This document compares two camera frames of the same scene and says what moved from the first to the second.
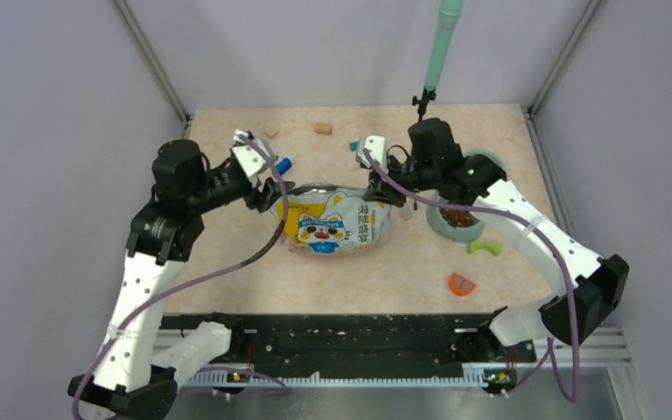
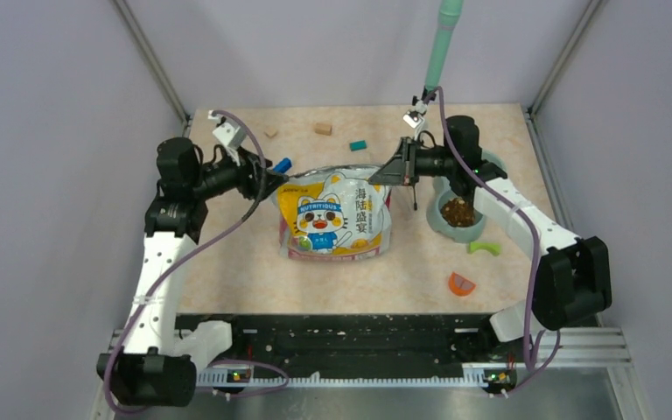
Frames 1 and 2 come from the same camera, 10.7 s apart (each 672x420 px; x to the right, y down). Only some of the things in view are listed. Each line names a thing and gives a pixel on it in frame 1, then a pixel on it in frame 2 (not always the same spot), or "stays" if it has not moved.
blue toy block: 283,165 stays
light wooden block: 324,128 stays
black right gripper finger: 386,194 -> 402,169
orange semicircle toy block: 459,285 stays
